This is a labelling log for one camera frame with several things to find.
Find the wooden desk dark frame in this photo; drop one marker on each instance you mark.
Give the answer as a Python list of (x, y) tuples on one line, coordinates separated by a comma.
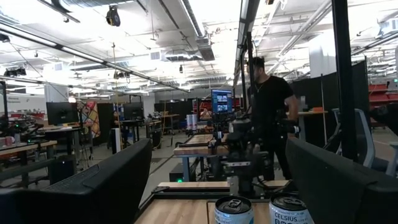
[(28, 147)]

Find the black rig overhead beam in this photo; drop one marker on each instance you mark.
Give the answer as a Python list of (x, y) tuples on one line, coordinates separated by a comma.
[(253, 15)]

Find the white distant beverage can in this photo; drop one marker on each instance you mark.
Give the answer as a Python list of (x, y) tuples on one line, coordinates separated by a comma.
[(194, 122), (189, 122)]

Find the colourful painted panel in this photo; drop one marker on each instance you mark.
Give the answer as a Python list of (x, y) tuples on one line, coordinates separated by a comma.
[(90, 119)]

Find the white tall can pink lettering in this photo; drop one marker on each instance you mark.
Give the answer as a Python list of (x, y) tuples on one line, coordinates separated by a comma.
[(233, 210)]

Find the wooden workbench blue legs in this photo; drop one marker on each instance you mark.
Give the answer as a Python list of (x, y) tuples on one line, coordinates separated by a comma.
[(199, 151)]

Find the black metal table frame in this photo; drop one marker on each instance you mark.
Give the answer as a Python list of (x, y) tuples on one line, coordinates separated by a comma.
[(192, 194)]

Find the person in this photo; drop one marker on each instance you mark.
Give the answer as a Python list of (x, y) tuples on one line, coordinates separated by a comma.
[(270, 102)]

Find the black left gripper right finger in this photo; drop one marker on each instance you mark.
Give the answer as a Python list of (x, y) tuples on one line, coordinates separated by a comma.
[(348, 199)]

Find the long ceiling light strip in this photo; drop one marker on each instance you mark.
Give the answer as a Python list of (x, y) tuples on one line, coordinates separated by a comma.
[(77, 54)]

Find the red shelving rack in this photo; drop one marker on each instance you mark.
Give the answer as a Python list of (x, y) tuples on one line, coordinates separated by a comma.
[(383, 93)]

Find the black computer monitor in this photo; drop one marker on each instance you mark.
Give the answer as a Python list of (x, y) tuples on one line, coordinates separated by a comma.
[(62, 112), (133, 111)]

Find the dark office desk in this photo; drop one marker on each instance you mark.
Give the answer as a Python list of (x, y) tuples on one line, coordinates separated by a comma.
[(59, 130)]

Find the black rig upright post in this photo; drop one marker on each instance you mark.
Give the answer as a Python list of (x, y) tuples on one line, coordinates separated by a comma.
[(343, 77)]

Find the grey office chair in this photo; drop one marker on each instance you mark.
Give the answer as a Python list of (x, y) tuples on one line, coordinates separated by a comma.
[(363, 140)]

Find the black partition panel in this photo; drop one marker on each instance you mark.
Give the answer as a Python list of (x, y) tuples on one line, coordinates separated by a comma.
[(323, 99)]

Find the blue-lit monitor screen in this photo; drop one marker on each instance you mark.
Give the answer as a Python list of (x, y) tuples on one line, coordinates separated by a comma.
[(221, 101)]

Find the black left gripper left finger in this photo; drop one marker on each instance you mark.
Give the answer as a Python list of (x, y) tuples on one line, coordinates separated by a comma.
[(77, 199)]

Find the white floor stand pillar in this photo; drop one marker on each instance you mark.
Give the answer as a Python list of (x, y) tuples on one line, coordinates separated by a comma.
[(116, 140)]

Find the black computer tower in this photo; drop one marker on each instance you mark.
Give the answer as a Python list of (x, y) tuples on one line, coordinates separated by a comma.
[(62, 169)]

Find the black ceiling camera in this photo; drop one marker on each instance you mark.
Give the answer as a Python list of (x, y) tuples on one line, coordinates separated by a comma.
[(121, 74)]

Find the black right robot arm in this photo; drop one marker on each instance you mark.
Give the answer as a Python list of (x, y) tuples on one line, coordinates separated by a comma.
[(245, 146)]

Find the silver ventilation duct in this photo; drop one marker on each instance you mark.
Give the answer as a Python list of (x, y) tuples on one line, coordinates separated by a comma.
[(203, 46)]

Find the Celsius can pineapple print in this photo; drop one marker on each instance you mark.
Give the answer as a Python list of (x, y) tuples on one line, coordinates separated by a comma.
[(287, 210)]

